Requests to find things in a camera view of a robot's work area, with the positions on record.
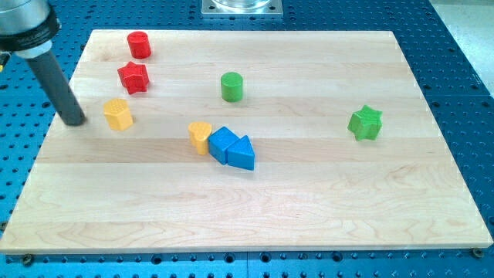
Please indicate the green cylinder block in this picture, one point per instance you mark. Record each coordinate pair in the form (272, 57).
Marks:
(232, 86)

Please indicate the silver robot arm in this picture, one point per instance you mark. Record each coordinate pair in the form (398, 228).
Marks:
(27, 27)

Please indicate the light wooden board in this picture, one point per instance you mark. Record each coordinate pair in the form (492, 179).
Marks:
(314, 187)

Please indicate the board stop screw left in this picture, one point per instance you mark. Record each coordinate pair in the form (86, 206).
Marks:
(27, 260)

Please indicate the board stop screw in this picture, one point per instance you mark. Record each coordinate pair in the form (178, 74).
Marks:
(477, 253)
(27, 260)

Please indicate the board stop screw right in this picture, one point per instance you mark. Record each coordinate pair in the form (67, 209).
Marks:
(477, 253)

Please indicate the blue triangle block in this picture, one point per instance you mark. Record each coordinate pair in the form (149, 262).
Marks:
(241, 154)

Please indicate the blue cube block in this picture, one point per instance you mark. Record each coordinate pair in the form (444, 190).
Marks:
(219, 142)

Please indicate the yellow heart block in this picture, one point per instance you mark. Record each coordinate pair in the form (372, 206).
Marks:
(199, 133)

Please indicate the green star block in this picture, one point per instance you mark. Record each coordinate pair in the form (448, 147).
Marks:
(366, 123)

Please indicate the red star block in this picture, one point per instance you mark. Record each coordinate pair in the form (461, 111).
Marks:
(134, 77)

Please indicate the yellow hexagon block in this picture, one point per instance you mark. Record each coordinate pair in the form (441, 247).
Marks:
(118, 115)

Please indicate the red cylinder block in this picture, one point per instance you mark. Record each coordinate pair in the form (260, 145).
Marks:
(139, 45)

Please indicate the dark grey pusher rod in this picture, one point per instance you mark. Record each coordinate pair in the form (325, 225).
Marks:
(56, 86)

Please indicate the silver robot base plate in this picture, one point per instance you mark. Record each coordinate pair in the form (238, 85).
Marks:
(224, 8)

